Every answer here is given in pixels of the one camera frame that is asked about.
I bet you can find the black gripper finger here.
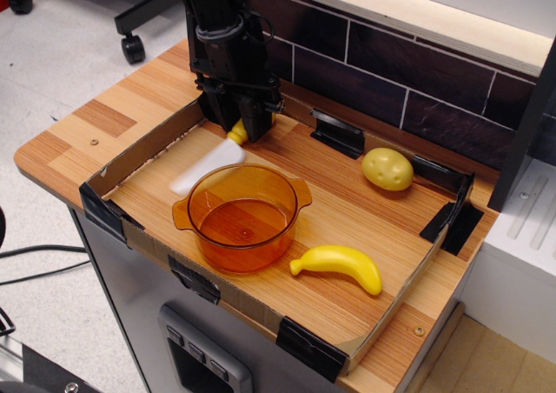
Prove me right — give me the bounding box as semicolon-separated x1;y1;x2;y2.
202;86;241;131
239;96;274;143

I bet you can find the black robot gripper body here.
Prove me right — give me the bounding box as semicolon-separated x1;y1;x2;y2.
195;17;284;113

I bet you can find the yellow handled white toy knife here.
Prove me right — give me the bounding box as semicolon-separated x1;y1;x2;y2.
169;120;248;196

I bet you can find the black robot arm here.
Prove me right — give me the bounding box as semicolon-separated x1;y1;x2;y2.
182;0;284;142

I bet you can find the orange transparent plastic pot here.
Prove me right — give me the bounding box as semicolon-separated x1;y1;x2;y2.
172;163;312;274

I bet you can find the cardboard fence with black tape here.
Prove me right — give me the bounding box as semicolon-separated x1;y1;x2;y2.
75;76;493;392

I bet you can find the black chair base with caster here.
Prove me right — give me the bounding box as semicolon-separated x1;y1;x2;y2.
114;0;178;64

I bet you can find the yellow toy potato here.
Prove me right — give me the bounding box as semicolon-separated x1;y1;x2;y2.
361;148;414;191

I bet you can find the yellow toy banana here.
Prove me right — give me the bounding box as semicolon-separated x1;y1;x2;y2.
289;245;382;296

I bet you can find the black caster wheel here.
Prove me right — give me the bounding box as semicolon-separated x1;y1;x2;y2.
8;0;33;15

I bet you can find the grey control panel with buttons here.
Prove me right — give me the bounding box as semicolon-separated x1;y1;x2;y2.
158;305;254;393

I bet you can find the black floor cable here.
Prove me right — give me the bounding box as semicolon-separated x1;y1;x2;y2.
0;244;91;286

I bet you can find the black vertical post right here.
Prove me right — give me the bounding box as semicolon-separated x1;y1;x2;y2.
488;42;555;212

